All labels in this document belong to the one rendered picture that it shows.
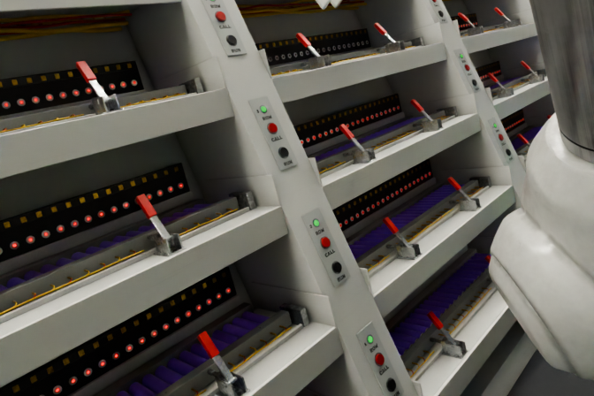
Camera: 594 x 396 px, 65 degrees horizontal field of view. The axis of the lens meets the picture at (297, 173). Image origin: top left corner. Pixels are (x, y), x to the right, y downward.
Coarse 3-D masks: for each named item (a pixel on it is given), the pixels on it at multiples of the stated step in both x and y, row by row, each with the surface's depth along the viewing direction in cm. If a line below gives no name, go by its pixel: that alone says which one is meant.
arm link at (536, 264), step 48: (576, 0) 24; (576, 48) 25; (576, 96) 27; (576, 144) 30; (528, 192) 35; (576, 192) 30; (528, 240) 34; (576, 240) 31; (528, 288) 33; (576, 288) 31; (528, 336) 41; (576, 336) 32
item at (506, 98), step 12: (480, 72) 164; (492, 72) 170; (516, 72) 175; (528, 72) 172; (540, 72) 167; (492, 84) 164; (504, 84) 150; (516, 84) 152; (528, 84) 155; (540, 84) 148; (492, 96) 142; (504, 96) 136; (516, 96) 135; (528, 96) 141; (540, 96) 148; (504, 108) 129; (516, 108) 134
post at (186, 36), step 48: (192, 0) 73; (144, 48) 85; (192, 48) 75; (240, 96) 73; (192, 144) 84; (240, 144) 74; (288, 192) 73; (288, 240) 72; (336, 240) 76; (288, 288) 76; (336, 288) 72; (384, 336) 75; (336, 384) 75
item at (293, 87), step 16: (416, 32) 123; (432, 32) 119; (368, 48) 128; (416, 48) 110; (432, 48) 115; (288, 64) 107; (352, 64) 93; (368, 64) 97; (384, 64) 100; (400, 64) 105; (416, 64) 109; (272, 80) 78; (288, 80) 81; (304, 80) 84; (320, 80) 86; (336, 80) 89; (352, 80) 93; (288, 96) 81; (304, 96) 83
